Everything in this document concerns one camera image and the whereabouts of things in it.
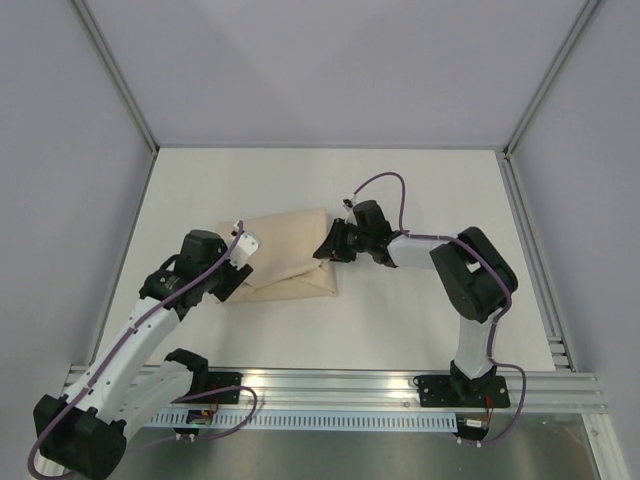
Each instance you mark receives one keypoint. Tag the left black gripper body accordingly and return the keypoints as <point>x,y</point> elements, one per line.
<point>223,281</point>

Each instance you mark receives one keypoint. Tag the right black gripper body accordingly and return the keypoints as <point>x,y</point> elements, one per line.
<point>338,240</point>

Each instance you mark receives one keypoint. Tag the beige cloth mat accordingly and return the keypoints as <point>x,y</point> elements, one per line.
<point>283,266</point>

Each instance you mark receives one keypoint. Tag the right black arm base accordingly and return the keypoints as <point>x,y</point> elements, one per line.
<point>449,391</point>

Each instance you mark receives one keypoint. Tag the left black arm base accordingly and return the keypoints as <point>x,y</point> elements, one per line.
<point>216,380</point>

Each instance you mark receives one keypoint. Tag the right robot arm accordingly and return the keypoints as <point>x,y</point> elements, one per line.
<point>477,280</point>

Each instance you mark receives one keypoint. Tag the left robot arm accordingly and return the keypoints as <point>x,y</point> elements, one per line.
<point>88,427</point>

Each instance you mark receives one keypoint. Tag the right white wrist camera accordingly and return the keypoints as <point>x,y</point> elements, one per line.
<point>350,203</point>

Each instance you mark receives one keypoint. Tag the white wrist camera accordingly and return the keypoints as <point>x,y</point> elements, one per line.
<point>246,244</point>
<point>350,203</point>

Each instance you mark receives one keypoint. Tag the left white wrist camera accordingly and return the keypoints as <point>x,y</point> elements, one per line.
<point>246,244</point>

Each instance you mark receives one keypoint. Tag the aluminium mounting rail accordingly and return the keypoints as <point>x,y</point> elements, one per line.
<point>368,390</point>

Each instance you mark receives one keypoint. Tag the slotted cable duct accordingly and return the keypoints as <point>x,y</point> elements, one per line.
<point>308,420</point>

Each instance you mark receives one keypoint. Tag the left aluminium frame post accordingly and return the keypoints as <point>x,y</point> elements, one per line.
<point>100,44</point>

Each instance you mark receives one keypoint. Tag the aluminium frame post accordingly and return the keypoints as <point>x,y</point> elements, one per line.
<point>100,44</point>
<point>572,38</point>

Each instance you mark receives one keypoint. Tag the right aluminium frame post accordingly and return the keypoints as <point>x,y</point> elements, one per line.
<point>572,38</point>

